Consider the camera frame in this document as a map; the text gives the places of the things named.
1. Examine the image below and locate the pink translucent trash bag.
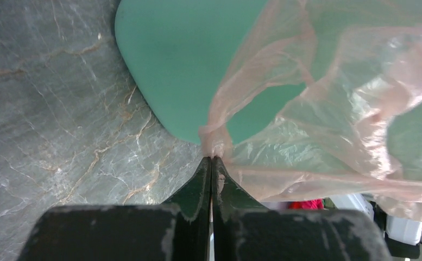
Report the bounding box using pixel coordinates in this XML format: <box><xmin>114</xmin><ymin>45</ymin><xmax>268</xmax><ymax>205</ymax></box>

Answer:
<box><xmin>199</xmin><ymin>1</ymin><xmax>422</xmax><ymax>222</ymax></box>

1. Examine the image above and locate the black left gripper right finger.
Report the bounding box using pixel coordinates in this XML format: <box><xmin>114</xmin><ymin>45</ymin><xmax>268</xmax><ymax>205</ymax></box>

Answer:
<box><xmin>211</xmin><ymin>157</ymin><xmax>391</xmax><ymax>260</ymax></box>

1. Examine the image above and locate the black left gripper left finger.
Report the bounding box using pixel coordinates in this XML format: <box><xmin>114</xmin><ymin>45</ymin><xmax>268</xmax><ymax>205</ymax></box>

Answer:
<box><xmin>18</xmin><ymin>157</ymin><xmax>212</xmax><ymax>260</ymax></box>

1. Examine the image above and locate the green plastic trash bin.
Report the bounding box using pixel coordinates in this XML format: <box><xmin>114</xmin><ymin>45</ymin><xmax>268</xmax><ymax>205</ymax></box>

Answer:
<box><xmin>114</xmin><ymin>0</ymin><xmax>422</xmax><ymax>183</ymax></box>

